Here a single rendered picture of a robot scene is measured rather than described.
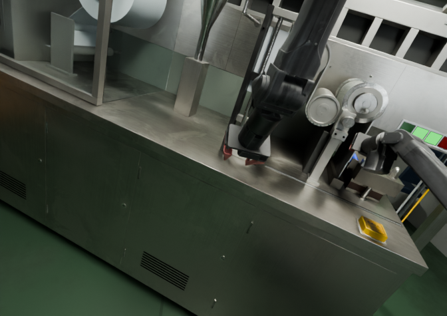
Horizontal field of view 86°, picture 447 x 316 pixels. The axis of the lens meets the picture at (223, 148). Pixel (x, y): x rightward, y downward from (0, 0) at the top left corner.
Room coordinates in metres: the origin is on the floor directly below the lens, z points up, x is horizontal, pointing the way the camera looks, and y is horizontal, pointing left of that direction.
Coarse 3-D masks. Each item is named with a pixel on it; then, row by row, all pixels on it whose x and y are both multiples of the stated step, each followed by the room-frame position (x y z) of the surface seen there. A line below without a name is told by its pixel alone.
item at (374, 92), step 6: (360, 90) 0.94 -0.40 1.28; (366, 90) 0.94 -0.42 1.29; (372, 90) 0.93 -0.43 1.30; (354, 96) 0.94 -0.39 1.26; (378, 96) 0.93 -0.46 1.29; (348, 102) 0.94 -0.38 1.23; (378, 102) 0.93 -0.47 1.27; (348, 108) 0.94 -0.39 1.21; (378, 108) 0.92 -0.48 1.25; (360, 114) 0.93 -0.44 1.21; (366, 114) 0.93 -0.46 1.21; (372, 114) 0.93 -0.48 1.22
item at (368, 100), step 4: (360, 96) 0.92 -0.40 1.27; (364, 96) 0.92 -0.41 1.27; (368, 96) 0.92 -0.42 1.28; (372, 96) 0.92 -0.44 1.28; (356, 100) 0.92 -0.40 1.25; (360, 100) 0.92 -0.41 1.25; (364, 100) 0.92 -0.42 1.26; (368, 100) 0.92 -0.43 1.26; (372, 100) 0.92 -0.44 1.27; (376, 100) 0.91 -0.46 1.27; (356, 104) 0.92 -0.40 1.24; (360, 104) 0.92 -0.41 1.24; (364, 104) 0.92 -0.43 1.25; (368, 104) 0.92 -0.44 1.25; (372, 104) 0.91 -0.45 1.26; (376, 104) 0.91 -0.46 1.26; (356, 108) 0.92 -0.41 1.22; (360, 108) 0.92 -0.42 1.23; (368, 108) 0.92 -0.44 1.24; (372, 108) 0.91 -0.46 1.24; (360, 112) 0.92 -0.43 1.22; (364, 112) 0.92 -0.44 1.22
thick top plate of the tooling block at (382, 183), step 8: (360, 160) 0.97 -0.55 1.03; (360, 168) 0.89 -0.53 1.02; (352, 176) 0.92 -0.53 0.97; (360, 176) 0.88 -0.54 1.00; (368, 176) 0.88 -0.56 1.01; (376, 176) 0.87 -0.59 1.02; (384, 176) 0.88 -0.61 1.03; (368, 184) 0.88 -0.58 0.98; (376, 184) 0.87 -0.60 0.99; (384, 184) 0.87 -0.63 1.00; (392, 184) 0.86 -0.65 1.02; (400, 184) 0.86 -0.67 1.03; (384, 192) 0.86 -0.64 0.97; (392, 192) 0.86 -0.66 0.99
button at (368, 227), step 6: (360, 222) 0.70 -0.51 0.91; (366, 222) 0.69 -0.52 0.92; (372, 222) 0.70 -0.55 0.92; (366, 228) 0.65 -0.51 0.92; (372, 228) 0.66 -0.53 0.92; (378, 228) 0.68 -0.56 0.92; (372, 234) 0.65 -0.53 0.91; (378, 234) 0.65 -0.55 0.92; (384, 234) 0.65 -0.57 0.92; (384, 240) 0.64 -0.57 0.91
